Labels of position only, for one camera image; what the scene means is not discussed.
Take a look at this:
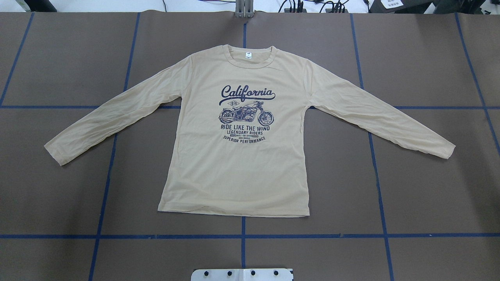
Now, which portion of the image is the beige long-sleeve graphic shirt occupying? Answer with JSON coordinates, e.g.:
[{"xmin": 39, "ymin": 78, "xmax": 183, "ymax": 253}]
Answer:
[{"xmin": 44, "ymin": 45, "xmax": 455, "ymax": 217}]

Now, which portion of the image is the aluminium frame post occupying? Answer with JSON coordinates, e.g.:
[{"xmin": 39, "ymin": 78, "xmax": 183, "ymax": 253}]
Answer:
[{"xmin": 235, "ymin": 0, "xmax": 255, "ymax": 18}]

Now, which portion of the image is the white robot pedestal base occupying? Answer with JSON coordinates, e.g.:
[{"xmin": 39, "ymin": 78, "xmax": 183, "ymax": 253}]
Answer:
[{"xmin": 191, "ymin": 268, "xmax": 294, "ymax": 281}]

